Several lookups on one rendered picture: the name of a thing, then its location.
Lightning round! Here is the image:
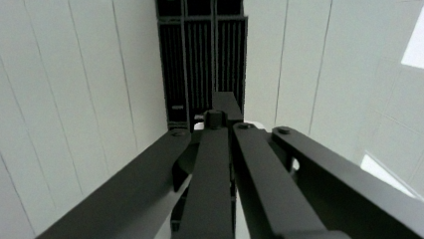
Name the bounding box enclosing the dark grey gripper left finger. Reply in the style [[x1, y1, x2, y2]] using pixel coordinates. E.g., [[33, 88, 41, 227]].
[[35, 92, 234, 239]]

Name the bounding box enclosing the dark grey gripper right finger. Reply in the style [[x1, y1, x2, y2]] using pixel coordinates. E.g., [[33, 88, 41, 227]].
[[223, 92, 424, 239]]

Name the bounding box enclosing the white server rack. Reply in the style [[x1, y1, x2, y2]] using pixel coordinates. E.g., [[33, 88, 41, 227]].
[[0, 0, 396, 239]]

